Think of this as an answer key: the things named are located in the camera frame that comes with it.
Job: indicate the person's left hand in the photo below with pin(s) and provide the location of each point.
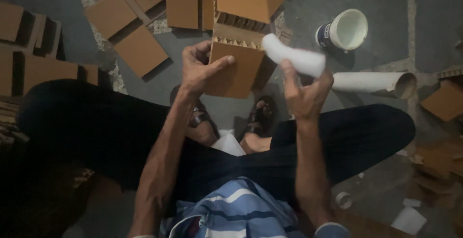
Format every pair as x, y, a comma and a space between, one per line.
193, 73

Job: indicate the person's right hand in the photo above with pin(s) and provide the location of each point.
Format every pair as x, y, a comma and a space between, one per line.
307, 98

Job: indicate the brown corrugated cardboard piece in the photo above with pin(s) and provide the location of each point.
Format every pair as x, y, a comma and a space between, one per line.
238, 73

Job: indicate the dark sandal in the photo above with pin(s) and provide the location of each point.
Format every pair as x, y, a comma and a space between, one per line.
261, 116
200, 116

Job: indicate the scattered brown cardboard squares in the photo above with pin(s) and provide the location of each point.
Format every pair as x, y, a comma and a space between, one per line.
139, 48

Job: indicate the white cardboard tube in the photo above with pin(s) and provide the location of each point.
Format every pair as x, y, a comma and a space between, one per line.
369, 82

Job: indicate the white plastic bucket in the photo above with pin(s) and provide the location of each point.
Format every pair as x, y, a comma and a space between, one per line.
345, 30

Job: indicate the white paper sheet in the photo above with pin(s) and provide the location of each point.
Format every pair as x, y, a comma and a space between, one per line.
228, 144

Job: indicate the small white tape roll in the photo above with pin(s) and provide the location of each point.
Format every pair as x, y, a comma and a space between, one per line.
343, 200

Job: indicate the dark trousers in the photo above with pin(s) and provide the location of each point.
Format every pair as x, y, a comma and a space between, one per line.
94, 133

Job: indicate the blue white striped shirt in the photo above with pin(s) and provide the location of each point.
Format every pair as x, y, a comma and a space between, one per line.
235, 212

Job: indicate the brown cardboard square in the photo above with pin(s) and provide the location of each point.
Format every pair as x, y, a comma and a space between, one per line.
443, 100

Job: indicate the small white paper scrap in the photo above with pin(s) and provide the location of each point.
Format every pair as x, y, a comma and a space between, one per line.
411, 202

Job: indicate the heap of cardboard scraps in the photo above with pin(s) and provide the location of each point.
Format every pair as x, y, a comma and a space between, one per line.
439, 165

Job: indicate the stack of brown cardboard sheets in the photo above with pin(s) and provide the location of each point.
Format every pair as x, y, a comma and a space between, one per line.
39, 67

